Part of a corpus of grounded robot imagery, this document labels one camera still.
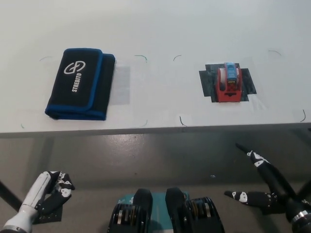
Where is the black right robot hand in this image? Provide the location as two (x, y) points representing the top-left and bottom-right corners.
(224, 142), (311, 220)

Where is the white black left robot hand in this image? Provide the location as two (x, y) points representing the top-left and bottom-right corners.
(4, 170), (76, 229)

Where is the red tape dispenser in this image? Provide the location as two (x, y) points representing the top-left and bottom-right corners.
(216, 61), (243, 103)

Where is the black tape patch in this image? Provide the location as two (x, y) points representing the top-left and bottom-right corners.
(198, 63), (258, 103)

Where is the black blue fabric notebook case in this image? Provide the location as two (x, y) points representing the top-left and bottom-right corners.
(44, 48), (116, 121)

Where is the grey translucent tape patch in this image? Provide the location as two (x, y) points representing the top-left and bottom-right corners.
(113, 65), (131, 105)

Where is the black table leg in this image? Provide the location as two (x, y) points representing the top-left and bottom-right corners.
(0, 181), (23, 213)
(296, 179), (311, 202)

